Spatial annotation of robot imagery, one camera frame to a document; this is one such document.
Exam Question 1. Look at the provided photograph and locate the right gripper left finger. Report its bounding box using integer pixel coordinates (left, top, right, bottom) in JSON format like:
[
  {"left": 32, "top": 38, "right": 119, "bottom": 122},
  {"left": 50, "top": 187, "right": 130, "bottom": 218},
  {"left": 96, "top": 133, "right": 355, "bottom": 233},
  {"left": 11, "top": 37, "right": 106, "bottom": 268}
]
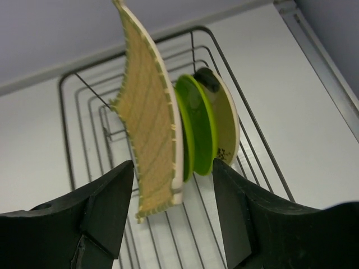
[{"left": 1, "top": 160, "right": 134, "bottom": 268}]

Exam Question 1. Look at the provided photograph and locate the square bamboo woven plate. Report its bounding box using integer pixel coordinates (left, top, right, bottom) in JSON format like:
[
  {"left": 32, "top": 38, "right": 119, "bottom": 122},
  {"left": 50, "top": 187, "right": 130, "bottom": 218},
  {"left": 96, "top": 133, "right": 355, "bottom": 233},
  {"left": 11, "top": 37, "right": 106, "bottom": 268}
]
[{"left": 110, "top": 1, "right": 184, "bottom": 223}]

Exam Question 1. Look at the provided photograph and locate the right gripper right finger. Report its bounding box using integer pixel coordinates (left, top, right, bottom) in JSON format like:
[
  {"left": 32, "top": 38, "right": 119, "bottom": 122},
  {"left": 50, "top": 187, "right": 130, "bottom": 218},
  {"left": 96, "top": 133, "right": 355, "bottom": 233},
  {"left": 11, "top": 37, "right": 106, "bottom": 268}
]
[{"left": 213, "top": 159, "right": 358, "bottom": 268}]

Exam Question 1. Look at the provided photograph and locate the green round plate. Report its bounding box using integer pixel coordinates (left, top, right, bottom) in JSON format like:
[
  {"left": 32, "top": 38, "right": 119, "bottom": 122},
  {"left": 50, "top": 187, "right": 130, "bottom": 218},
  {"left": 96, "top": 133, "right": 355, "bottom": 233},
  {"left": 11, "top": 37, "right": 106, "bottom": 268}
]
[{"left": 174, "top": 74, "right": 218, "bottom": 182}]

